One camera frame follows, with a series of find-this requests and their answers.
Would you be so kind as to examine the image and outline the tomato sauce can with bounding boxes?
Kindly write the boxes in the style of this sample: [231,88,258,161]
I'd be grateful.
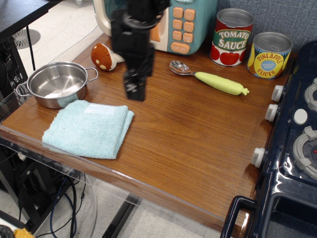
[210,8,255,66]

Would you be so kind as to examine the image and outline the plush brown mushroom toy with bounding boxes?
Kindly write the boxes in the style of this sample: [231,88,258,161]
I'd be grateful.
[91,43,125,71]

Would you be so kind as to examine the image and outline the teal toy microwave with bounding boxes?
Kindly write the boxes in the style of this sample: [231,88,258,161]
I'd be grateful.
[93,0,217,55]

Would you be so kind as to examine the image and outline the black side desk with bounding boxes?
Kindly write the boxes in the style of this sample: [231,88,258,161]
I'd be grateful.
[0,0,60,99]

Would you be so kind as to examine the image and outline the black table leg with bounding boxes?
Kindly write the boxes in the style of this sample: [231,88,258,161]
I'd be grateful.
[102,201,135,238]

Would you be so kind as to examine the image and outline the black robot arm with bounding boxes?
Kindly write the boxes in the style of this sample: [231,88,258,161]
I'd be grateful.
[110,0,169,102]

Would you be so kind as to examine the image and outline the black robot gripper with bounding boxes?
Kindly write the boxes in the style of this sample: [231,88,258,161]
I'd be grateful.
[111,11,155,102]

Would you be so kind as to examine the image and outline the dark blue toy stove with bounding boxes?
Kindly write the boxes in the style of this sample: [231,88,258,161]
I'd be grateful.
[221,41,317,238]

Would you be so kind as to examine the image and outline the light blue folded cloth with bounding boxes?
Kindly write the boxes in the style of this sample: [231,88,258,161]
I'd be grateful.
[42,100,134,160]

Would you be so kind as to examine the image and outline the small stainless steel pot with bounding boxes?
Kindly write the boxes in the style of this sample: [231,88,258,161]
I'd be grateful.
[15,61,99,109]

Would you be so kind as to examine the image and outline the pineapple slices can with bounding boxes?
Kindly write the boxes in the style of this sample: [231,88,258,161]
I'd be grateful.
[247,32,293,79]

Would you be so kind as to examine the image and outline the blue floor cable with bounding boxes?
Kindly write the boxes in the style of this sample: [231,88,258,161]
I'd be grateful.
[49,177,77,238]

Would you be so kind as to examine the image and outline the black floor cable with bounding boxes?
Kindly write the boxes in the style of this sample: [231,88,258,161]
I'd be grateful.
[34,173,87,238]

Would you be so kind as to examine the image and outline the spoon with green carrot handle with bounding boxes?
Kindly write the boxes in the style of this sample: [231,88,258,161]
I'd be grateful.
[169,60,250,96]

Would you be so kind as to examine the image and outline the yellow object at floor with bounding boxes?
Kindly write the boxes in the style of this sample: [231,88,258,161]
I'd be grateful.
[13,228,34,238]

